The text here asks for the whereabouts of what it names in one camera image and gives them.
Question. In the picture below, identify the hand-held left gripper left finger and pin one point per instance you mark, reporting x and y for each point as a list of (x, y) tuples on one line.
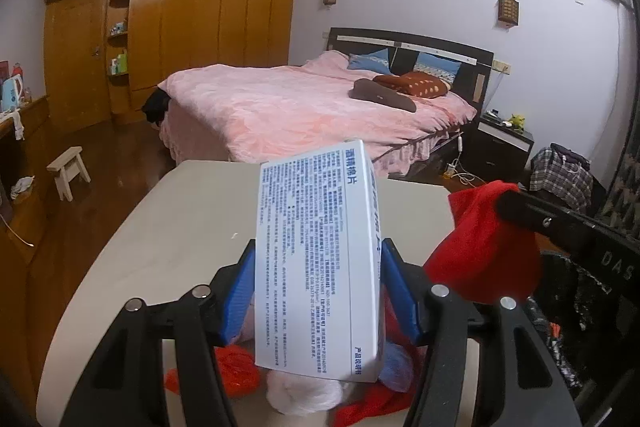
[(240, 297)]

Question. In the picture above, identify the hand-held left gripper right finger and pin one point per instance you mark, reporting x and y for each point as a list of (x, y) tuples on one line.
[(400, 297)]

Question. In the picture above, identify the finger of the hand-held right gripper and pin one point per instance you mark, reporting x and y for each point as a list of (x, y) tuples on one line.
[(547, 229)]

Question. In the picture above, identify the blue plastic bag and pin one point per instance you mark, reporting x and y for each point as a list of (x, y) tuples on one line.
[(397, 364)]

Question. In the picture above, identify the black bagged trash bin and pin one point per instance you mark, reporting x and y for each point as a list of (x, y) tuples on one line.
[(575, 312)]

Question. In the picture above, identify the red cloth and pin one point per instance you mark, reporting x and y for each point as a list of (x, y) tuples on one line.
[(480, 252), (370, 404)]

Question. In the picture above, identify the white paper box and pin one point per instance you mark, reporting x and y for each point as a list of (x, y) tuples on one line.
[(310, 257)]

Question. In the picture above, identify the patterned dark curtain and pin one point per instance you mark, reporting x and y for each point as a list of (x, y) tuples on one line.
[(622, 197)]

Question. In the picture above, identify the dark jacket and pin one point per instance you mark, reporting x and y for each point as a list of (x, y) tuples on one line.
[(570, 152)]

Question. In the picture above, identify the dark nightstand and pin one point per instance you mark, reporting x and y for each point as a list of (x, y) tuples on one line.
[(500, 152)]

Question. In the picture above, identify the beige tablecloth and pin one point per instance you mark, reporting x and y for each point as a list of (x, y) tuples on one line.
[(165, 232)]

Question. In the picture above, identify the yellow plush toy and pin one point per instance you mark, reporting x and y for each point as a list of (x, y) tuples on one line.
[(517, 122)]

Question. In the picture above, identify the yellow power strip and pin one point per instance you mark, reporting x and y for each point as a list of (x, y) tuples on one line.
[(452, 170)]

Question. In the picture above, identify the white blanket controller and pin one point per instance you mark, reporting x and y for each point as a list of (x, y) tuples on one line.
[(460, 144)]

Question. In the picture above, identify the dark wooden bed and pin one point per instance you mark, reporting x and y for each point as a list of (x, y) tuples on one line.
[(470, 62)]

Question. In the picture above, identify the brown dotted pillow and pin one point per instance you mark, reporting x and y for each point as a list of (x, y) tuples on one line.
[(420, 84)]

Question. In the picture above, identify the blue patterned pillow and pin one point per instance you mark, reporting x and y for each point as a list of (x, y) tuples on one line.
[(440, 67), (370, 62)]

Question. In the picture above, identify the bed with pink cover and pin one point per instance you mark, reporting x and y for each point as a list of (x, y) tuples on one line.
[(300, 107)]

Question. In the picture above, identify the brown cushion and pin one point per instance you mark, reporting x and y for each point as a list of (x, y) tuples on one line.
[(382, 96)]

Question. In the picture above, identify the black clothing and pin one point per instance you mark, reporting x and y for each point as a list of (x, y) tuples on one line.
[(156, 107)]

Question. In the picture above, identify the white wooden stool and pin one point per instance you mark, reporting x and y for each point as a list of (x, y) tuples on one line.
[(67, 169)]

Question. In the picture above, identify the wooden side cabinet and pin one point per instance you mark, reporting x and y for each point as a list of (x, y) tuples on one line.
[(25, 227)]

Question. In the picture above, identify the white crumpled cloth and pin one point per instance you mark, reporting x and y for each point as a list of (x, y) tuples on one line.
[(22, 186)]

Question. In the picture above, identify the white rag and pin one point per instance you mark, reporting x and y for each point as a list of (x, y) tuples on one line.
[(18, 123)]

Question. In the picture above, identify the wooden wardrobe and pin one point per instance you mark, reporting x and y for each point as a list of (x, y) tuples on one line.
[(200, 7)]

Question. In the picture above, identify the light blue kettle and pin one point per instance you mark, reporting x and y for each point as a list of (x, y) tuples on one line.
[(11, 94)]

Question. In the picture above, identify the wall socket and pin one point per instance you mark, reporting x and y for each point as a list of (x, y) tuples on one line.
[(501, 68)]

